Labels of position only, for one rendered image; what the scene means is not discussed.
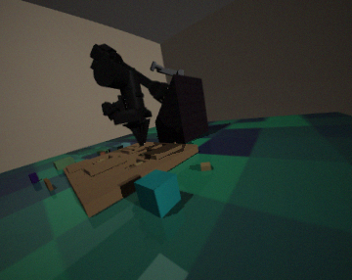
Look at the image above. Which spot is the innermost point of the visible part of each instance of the teal cube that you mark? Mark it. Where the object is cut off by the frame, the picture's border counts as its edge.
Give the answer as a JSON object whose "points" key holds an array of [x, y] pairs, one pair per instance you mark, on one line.
{"points": [[158, 192]]}

